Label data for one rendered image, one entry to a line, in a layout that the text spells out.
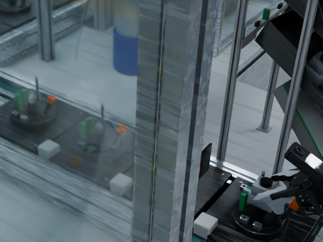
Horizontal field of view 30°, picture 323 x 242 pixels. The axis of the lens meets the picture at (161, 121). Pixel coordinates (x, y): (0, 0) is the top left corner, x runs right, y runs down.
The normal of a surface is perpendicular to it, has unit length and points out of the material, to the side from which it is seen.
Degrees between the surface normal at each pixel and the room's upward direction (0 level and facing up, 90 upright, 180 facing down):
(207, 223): 0
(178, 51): 90
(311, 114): 45
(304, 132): 90
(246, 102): 0
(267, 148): 0
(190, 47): 90
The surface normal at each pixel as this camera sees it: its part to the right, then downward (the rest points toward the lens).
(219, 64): 0.05, -0.82
